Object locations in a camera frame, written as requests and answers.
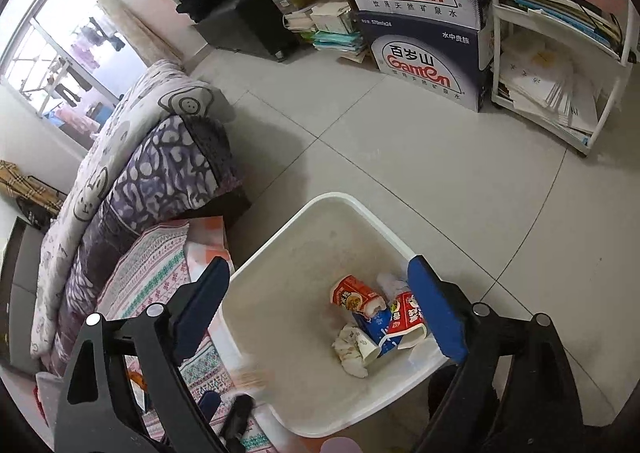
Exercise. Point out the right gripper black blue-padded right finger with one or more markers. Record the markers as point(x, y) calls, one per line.
point(513, 390)

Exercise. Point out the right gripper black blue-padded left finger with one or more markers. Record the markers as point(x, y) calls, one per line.
point(97, 411)

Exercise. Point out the white floral paper cup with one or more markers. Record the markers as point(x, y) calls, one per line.
point(355, 350)

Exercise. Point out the red paper cup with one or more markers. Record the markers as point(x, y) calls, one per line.
point(357, 297)

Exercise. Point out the red white snack cup trash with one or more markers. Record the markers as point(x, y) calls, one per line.
point(407, 327)

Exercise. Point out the blue milk carton trash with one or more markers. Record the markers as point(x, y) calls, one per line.
point(376, 328)

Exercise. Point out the white plastic trash bin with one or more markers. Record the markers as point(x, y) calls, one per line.
point(277, 315)

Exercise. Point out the patterned striped bed cover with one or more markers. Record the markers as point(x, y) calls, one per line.
point(151, 272)

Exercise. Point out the pink checked bed sheet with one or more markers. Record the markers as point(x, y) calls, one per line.
point(206, 240)

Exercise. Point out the purple patterned quilt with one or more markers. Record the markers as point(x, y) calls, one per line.
point(183, 169)

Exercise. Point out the plaid tan bag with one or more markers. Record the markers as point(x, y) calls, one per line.
point(38, 202)

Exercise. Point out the lower Ganten water carton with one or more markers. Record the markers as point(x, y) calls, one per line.
point(446, 59)

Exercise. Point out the black storage cabinet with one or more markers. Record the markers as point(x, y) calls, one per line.
point(253, 27)

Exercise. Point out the stack of books on floor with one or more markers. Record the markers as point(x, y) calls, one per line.
point(329, 26)

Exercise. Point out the beige window curtain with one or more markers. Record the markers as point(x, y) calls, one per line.
point(149, 46)

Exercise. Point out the white wire rack shelf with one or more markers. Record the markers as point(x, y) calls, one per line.
point(564, 64)

